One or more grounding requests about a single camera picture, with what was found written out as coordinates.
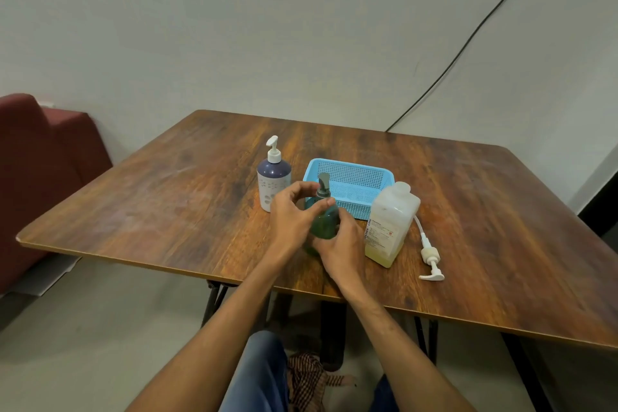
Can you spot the person's left hand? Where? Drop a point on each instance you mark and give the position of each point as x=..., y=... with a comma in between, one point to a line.
x=289, y=223

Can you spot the person's right hand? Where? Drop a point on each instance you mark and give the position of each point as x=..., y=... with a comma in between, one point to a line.
x=343, y=252

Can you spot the small green plastic bottle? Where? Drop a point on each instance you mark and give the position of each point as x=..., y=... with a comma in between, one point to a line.
x=324, y=223

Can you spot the small navy white floral bottle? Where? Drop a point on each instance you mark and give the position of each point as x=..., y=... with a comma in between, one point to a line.
x=273, y=185

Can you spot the green pump cap yellow tube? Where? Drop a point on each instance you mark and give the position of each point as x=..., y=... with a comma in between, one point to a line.
x=323, y=185

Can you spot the large translucent bottle yellow liquid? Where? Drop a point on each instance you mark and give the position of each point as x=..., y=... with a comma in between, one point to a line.
x=391, y=223

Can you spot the blue plastic basket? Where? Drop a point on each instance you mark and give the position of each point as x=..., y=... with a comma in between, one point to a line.
x=352, y=182

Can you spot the small white pump cap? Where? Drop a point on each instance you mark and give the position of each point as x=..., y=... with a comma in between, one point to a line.
x=273, y=153

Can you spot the large white pump cap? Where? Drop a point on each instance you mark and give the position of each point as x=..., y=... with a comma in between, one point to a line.
x=429, y=254

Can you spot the person's right forearm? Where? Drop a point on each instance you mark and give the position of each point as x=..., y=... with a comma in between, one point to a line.
x=405, y=358

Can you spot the person's left forearm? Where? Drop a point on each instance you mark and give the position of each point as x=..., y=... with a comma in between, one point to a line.
x=207, y=349

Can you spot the person's left leg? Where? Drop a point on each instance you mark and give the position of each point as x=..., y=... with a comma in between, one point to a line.
x=260, y=373

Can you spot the person's leg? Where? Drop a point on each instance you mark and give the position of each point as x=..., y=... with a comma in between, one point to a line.
x=260, y=373
x=384, y=397

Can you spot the person's right leg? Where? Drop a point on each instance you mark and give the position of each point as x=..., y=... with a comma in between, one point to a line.
x=384, y=397

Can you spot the black metal table leg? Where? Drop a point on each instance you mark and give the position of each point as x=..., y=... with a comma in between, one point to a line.
x=427, y=339
x=212, y=303

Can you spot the brown checkered cloth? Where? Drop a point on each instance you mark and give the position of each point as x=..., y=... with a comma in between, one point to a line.
x=309, y=380

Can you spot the dark red sofa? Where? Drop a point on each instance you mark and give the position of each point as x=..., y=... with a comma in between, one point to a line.
x=43, y=175

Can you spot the white flat board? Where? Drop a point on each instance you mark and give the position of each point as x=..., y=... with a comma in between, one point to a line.
x=43, y=274

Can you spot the black table support post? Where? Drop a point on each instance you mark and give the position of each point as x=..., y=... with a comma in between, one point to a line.
x=333, y=334

